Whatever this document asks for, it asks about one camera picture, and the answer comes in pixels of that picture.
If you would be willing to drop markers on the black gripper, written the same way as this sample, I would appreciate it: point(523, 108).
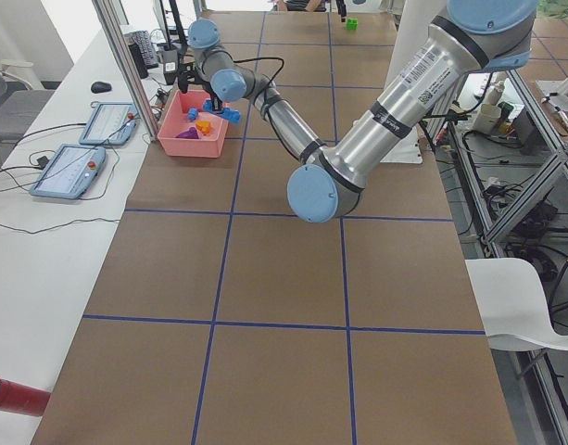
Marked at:
point(214, 99)

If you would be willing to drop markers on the long blue toy block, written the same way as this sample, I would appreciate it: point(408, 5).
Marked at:
point(226, 113)

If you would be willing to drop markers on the green toy block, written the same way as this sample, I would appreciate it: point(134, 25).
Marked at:
point(351, 24)

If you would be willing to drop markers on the small blue toy block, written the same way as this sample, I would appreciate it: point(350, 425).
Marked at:
point(192, 114)

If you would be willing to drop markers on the purple toy block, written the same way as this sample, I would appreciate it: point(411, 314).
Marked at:
point(191, 133)

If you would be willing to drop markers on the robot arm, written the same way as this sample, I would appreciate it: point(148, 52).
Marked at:
point(462, 37)

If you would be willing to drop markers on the pink plastic box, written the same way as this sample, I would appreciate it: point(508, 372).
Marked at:
point(175, 121)

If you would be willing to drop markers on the orange toy block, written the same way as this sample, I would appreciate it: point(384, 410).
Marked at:
point(205, 127)

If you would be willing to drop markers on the black keyboard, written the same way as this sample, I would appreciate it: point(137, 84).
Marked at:
point(142, 51)

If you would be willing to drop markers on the far teach pendant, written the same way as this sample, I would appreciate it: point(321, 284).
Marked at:
point(111, 123)

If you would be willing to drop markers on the teach pendant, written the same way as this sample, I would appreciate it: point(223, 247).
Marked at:
point(70, 172)
point(111, 123)

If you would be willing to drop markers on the black computer mouse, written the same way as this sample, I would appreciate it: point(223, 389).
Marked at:
point(100, 87)

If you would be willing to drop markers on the near teach pendant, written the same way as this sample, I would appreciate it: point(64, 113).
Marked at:
point(70, 172)

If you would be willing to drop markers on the white chair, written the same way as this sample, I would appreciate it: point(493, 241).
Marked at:
point(513, 305)

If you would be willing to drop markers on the red cylinder bottle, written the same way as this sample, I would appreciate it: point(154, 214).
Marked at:
point(21, 399)

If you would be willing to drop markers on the aluminium frame post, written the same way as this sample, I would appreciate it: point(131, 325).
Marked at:
point(111, 26)

